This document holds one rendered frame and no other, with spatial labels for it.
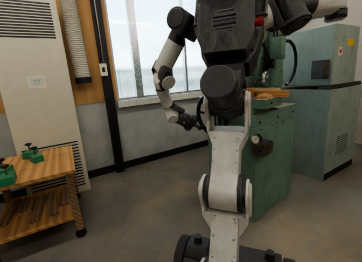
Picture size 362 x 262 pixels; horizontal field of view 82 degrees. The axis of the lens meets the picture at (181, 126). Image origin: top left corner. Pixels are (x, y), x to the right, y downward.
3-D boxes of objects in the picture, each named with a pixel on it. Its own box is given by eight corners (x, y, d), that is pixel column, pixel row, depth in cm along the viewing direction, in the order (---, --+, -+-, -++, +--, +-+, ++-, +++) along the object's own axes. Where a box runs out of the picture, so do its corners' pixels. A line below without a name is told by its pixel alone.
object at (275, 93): (214, 95, 178) (214, 90, 177) (215, 94, 179) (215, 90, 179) (287, 97, 130) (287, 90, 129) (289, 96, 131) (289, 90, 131)
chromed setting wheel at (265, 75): (260, 87, 152) (260, 69, 149) (269, 85, 159) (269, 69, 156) (264, 87, 149) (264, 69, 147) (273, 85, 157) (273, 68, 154)
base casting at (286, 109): (206, 120, 169) (206, 109, 167) (248, 110, 203) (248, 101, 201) (256, 128, 135) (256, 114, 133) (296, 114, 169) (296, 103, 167)
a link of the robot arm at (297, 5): (325, 10, 77) (296, 12, 74) (306, 27, 86) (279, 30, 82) (313, -15, 80) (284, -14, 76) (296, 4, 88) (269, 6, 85)
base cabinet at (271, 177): (209, 198, 185) (206, 120, 169) (247, 176, 220) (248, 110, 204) (254, 222, 151) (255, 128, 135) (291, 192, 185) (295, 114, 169)
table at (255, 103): (189, 105, 168) (188, 98, 167) (215, 101, 186) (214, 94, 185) (256, 111, 121) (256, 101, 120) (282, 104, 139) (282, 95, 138)
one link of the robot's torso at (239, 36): (278, 42, 61) (279, -57, 67) (172, 54, 73) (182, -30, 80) (273, 82, 88) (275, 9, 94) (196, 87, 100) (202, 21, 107)
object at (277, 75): (266, 85, 157) (266, 69, 154) (271, 85, 161) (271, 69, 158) (278, 85, 149) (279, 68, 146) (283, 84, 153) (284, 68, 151)
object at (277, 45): (268, 59, 153) (269, 38, 150) (275, 59, 159) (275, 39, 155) (279, 58, 147) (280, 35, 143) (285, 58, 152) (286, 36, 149)
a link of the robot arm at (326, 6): (363, -20, 83) (319, -19, 77) (359, 15, 86) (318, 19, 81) (334, -9, 93) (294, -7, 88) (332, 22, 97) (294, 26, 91)
